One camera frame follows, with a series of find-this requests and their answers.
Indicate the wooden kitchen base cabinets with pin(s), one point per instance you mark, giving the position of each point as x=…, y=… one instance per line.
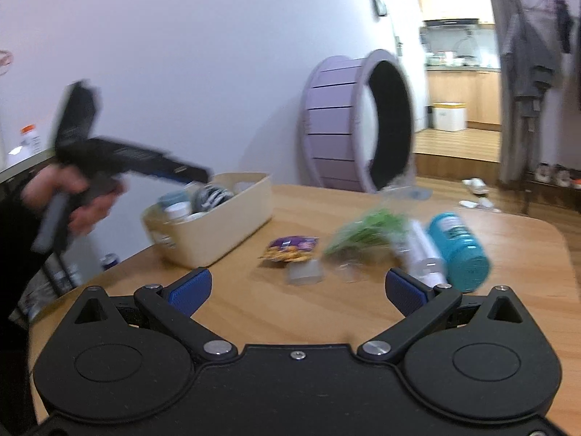
x=481, y=95

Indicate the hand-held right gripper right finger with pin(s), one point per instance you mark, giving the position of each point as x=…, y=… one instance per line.
x=404, y=290

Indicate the purple cat wheel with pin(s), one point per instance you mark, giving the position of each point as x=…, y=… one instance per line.
x=333, y=122

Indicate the orange capped white bottle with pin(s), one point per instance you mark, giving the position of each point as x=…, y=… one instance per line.
x=31, y=141

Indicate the white slipper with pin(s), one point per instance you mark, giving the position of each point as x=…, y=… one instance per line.
x=479, y=204
x=475, y=185

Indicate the small dark hanging garment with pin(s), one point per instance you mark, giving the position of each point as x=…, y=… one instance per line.
x=563, y=25

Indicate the row of shoes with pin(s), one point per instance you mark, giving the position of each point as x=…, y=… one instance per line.
x=556, y=176

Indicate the teal bottle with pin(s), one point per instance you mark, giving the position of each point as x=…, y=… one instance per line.
x=460, y=250

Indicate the white round jar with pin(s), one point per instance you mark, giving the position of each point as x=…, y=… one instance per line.
x=178, y=212

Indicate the grey hanging garment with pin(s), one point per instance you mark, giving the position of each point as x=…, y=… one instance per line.
x=535, y=63

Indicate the beige plastic storage bin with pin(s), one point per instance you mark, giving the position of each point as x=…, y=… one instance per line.
x=218, y=236

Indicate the cream printed tube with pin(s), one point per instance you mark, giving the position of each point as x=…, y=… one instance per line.
x=420, y=250

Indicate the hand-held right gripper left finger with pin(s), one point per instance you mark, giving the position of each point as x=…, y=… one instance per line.
x=193, y=290

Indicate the wooden desktop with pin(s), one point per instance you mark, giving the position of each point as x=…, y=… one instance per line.
x=254, y=299

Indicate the clear plastic bag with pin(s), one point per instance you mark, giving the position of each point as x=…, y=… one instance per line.
x=404, y=188

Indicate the white foam box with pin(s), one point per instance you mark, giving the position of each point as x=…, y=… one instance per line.
x=449, y=117

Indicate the black clothes rack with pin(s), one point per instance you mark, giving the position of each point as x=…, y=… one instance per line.
x=529, y=145

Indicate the blue drink can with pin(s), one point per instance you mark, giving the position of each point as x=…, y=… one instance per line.
x=109, y=260

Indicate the person's left hand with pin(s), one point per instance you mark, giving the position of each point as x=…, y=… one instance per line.
x=90, y=215

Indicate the clear plastic box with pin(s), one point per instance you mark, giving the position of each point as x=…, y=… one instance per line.
x=304, y=272

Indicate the black mesh pouch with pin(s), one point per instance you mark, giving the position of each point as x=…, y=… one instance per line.
x=212, y=196

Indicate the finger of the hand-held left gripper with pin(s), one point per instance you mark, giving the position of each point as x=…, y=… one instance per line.
x=186, y=171

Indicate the green packet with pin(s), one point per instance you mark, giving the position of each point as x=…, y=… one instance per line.
x=367, y=231

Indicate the purple snack packet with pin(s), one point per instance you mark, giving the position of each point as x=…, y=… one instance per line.
x=290, y=247

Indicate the range hood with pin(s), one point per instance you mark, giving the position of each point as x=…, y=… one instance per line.
x=451, y=22

